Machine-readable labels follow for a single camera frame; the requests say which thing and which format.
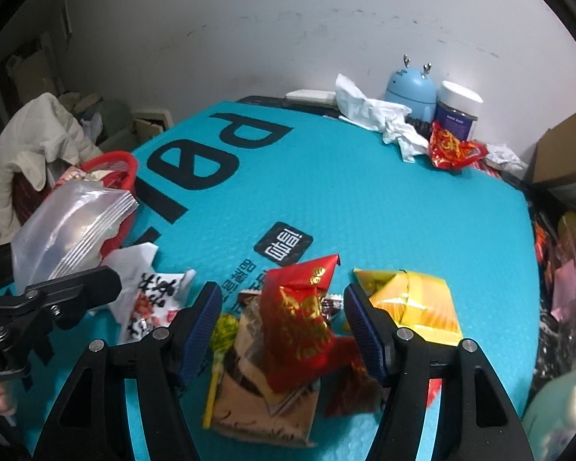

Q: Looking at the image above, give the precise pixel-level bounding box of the black white red packet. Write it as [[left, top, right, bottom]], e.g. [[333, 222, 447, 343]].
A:
[[113, 269, 196, 345]]

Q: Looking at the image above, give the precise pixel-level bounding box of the clear zip bag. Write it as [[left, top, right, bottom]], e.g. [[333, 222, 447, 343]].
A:
[[11, 180, 138, 295]]

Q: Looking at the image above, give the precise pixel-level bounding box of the yellow snack packet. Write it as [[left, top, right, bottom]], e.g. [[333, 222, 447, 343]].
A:
[[353, 269, 463, 345]]

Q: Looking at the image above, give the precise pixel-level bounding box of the red gold snack packet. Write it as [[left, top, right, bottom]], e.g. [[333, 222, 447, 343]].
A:
[[259, 254, 360, 393]]

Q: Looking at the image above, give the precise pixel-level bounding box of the brown snack packet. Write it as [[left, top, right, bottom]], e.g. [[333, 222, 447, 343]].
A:
[[210, 290, 320, 448]]

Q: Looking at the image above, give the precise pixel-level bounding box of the red plastic mesh basket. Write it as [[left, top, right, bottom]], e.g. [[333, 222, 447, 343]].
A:
[[81, 151, 138, 259]]

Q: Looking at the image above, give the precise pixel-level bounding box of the white wrapper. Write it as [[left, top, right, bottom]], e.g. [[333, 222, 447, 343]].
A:
[[88, 242, 159, 325]]

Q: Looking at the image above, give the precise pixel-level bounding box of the white quilted jacket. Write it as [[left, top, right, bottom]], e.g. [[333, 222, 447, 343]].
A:
[[0, 93, 102, 245]]

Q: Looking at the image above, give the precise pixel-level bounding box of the leaning cardboard sheet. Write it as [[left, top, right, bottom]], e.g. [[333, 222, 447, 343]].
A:
[[133, 118, 164, 145]]

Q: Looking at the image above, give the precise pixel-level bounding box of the red candy bag far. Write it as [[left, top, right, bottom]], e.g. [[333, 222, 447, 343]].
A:
[[429, 121, 488, 170]]

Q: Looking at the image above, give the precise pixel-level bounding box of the crumpled white plastic bag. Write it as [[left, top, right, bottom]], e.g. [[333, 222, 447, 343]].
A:
[[335, 74, 429, 163]]

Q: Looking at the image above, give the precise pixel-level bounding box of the white flat box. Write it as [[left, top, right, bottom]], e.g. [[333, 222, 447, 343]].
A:
[[285, 88, 336, 107]]

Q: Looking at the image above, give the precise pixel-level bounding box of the white lidded purple jar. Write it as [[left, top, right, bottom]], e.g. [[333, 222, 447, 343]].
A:
[[435, 80, 484, 141]]

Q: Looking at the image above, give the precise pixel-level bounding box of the blue deer humidifier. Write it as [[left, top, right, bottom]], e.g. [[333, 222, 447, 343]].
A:
[[383, 54, 437, 123]]

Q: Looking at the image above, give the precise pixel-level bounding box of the brown cardboard box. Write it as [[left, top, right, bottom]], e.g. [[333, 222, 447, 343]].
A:
[[533, 113, 576, 187]]

